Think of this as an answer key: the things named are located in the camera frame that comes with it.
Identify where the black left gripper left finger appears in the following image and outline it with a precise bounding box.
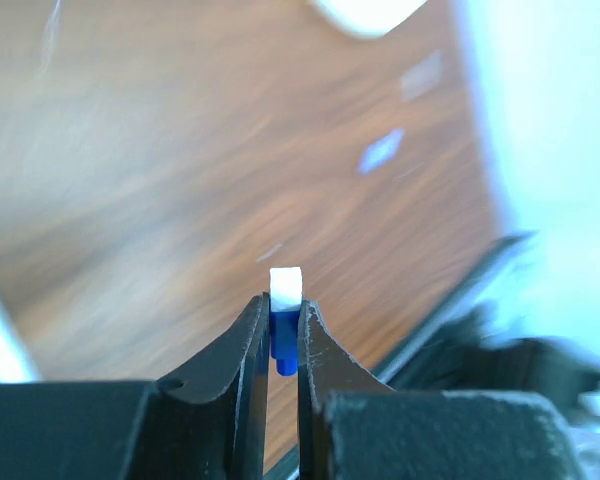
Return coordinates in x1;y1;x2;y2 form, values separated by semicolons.
154;293;270;479

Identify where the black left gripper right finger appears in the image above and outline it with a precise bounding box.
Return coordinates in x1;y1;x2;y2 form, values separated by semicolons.
297;300;394;479

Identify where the blue and white pen cap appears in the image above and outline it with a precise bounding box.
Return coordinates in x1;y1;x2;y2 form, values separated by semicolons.
269;266;303;376

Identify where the light blue pen cap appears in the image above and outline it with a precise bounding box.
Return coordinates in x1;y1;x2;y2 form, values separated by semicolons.
357;129;404;175

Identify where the small clear plastic piece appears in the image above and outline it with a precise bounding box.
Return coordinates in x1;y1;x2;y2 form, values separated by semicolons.
401;50;443;102

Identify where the cream and blue plate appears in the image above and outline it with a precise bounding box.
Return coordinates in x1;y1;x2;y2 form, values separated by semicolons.
309;0;426;40

